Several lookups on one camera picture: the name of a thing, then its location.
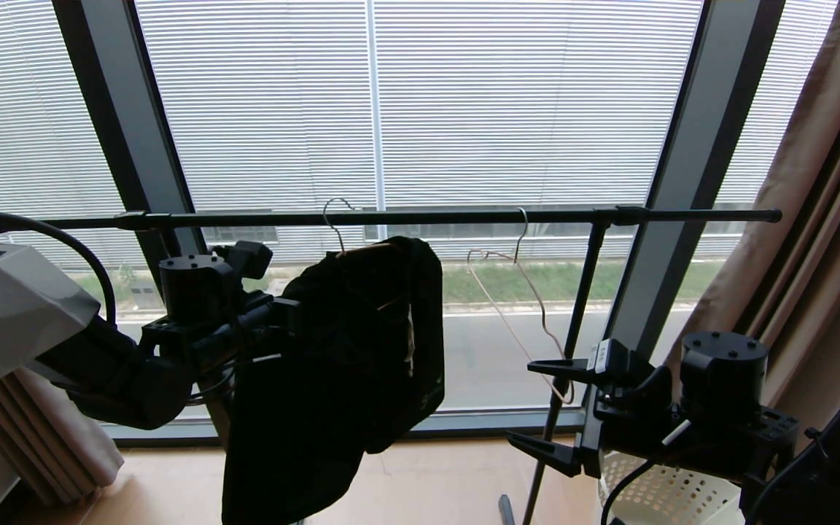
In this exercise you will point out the black clothes rack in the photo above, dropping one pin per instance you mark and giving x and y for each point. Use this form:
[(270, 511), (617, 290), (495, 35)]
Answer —
[(464, 216)]

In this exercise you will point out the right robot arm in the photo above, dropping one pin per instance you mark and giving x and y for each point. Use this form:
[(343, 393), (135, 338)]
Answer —
[(722, 379)]

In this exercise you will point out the window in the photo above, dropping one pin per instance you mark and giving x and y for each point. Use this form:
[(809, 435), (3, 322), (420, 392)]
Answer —
[(690, 146)]

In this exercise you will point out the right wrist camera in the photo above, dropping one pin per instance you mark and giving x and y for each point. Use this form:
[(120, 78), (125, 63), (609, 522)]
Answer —
[(613, 357)]

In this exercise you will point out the brown curtain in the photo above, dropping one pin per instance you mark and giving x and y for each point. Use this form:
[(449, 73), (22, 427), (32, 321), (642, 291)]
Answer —
[(48, 452), (806, 182)]

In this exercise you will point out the pink clothes hanger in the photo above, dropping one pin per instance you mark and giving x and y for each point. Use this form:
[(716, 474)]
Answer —
[(362, 249), (523, 226)]

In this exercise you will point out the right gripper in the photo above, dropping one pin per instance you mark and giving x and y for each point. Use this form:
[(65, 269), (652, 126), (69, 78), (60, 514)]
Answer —
[(631, 434)]

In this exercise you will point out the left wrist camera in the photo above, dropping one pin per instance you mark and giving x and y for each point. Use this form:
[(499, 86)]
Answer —
[(249, 257)]

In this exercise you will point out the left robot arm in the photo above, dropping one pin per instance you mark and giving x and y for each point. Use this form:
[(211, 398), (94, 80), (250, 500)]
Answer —
[(12, 306)]

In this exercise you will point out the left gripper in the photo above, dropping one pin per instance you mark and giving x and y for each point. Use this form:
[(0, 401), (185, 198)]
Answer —
[(278, 324)]

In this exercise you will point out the white laundry basket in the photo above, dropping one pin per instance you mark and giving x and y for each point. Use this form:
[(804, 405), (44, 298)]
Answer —
[(675, 496)]

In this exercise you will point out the black shorts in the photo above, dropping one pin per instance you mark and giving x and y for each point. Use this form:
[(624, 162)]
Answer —
[(332, 364)]

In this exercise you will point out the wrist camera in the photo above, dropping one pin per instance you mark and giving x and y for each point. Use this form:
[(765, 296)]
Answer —
[(613, 357), (249, 257)]

